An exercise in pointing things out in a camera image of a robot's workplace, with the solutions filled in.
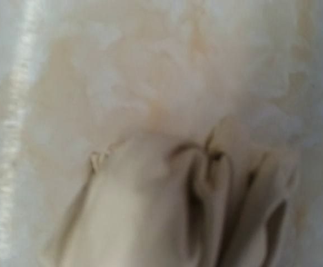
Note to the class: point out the beige folding umbrella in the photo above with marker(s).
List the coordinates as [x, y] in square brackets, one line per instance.
[161, 200]

